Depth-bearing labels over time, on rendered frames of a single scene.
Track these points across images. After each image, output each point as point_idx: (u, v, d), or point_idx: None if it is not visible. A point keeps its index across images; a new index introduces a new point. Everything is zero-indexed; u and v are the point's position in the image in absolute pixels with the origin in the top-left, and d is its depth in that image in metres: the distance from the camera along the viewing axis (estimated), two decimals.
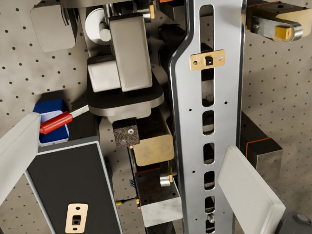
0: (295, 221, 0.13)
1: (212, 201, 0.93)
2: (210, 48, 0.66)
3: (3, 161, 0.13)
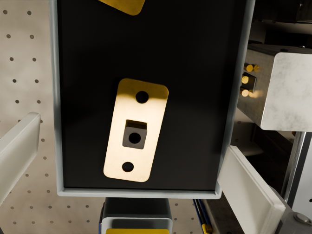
0: (295, 221, 0.13)
1: None
2: None
3: (3, 161, 0.13)
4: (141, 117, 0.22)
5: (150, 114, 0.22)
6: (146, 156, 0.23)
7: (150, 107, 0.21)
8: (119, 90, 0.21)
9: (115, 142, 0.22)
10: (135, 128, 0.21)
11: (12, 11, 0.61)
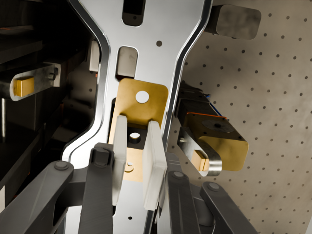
0: (174, 179, 0.14)
1: None
2: None
3: (125, 156, 0.16)
4: (141, 117, 0.22)
5: (150, 114, 0.22)
6: None
7: (151, 107, 0.21)
8: (119, 90, 0.21)
9: None
10: (135, 128, 0.21)
11: None
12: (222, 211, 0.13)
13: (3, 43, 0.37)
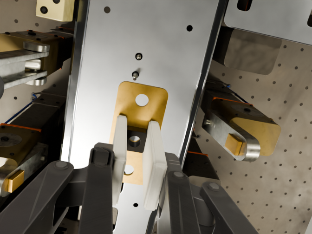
0: (174, 179, 0.14)
1: None
2: None
3: (125, 156, 0.16)
4: (141, 120, 0.22)
5: (150, 118, 0.22)
6: None
7: (150, 111, 0.21)
8: (118, 93, 0.21)
9: None
10: (134, 131, 0.21)
11: None
12: (222, 211, 0.13)
13: None
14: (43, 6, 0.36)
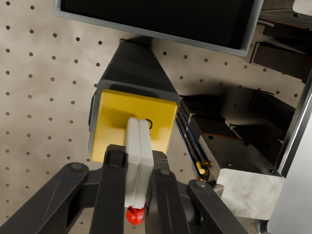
0: (161, 178, 0.14)
1: None
2: None
3: (138, 158, 0.16)
4: None
5: None
6: None
7: None
8: None
9: None
10: None
11: None
12: (210, 208, 0.13)
13: None
14: None
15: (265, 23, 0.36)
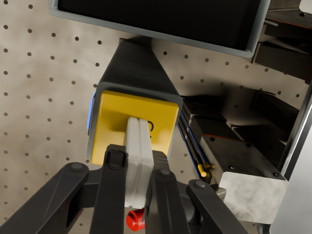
0: (161, 178, 0.14)
1: None
2: None
3: (138, 158, 0.16)
4: None
5: None
6: None
7: None
8: None
9: None
10: None
11: None
12: (210, 208, 0.13)
13: None
14: None
15: (269, 23, 0.35)
